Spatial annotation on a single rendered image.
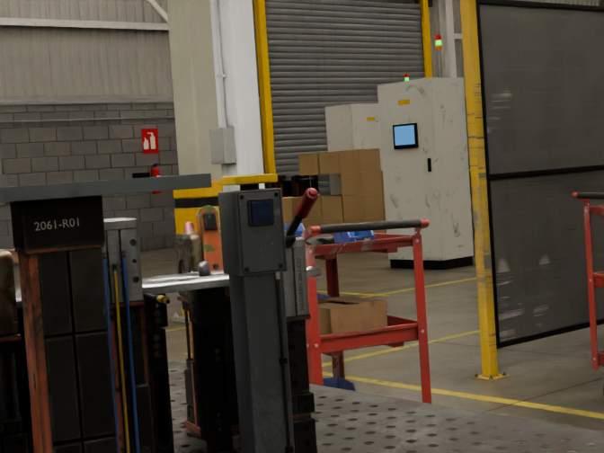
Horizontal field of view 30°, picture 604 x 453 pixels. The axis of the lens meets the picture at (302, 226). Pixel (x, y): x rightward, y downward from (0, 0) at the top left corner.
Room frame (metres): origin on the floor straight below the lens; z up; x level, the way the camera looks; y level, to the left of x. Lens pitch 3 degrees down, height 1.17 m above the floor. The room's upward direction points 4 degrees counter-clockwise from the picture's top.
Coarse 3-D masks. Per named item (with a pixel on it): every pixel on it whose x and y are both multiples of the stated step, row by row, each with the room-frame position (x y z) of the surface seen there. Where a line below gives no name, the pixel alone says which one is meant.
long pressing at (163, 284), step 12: (156, 276) 1.88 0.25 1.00; (168, 276) 1.86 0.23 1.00; (180, 276) 1.85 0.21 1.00; (192, 276) 1.84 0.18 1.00; (204, 276) 1.82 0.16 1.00; (216, 276) 1.81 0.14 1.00; (312, 276) 1.81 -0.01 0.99; (144, 288) 1.70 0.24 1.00; (156, 288) 1.71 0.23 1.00; (168, 288) 1.72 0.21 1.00; (180, 288) 1.72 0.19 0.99; (192, 288) 1.73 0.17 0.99; (204, 288) 1.74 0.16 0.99
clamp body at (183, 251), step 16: (176, 240) 2.05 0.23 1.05; (192, 240) 1.97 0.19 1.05; (176, 256) 2.05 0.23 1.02; (192, 256) 1.97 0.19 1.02; (192, 336) 2.01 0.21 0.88; (192, 352) 2.02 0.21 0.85; (192, 368) 2.01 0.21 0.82; (192, 384) 2.01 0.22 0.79; (192, 400) 2.02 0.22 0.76; (192, 416) 2.03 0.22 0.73; (192, 432) 2.01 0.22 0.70
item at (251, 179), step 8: (232, 176) 1.49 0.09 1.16; (240, 176) 1.48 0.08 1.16; (248, 176) 1.48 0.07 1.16; (256, 176) 1.49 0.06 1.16; (264, 176) 1.49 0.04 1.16; (272, 176) 1.50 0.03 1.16; (224, 184) 1.52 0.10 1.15; (232, 184) 1.49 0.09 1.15; (240, 184) 1.48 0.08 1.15; (248, 184) 1.50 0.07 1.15; (256, 184) 1.51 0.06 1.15
